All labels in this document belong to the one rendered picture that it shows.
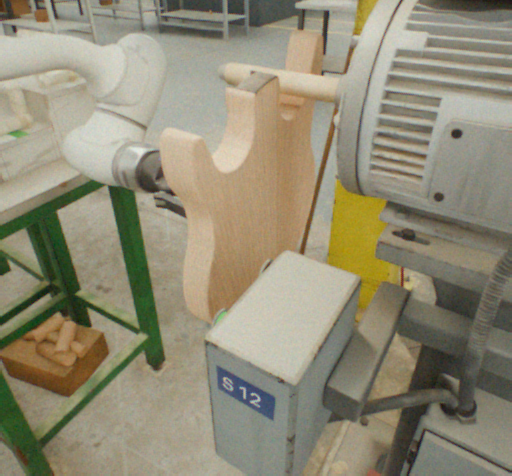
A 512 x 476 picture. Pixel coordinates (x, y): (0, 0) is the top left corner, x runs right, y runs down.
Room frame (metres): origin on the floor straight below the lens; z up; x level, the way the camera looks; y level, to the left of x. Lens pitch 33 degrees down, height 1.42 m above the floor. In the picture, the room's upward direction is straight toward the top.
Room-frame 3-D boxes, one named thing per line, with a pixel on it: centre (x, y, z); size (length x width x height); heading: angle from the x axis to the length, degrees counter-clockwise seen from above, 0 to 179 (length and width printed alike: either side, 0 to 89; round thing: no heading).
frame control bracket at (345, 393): (0.34, -0.13, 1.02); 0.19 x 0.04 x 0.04; 149
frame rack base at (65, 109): (1.17, 0.60, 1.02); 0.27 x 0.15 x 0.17; 59
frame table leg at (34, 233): (1.37, 0.87, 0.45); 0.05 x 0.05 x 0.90; 59
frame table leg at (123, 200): (1.08, 0.40, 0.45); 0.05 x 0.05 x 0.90; 59
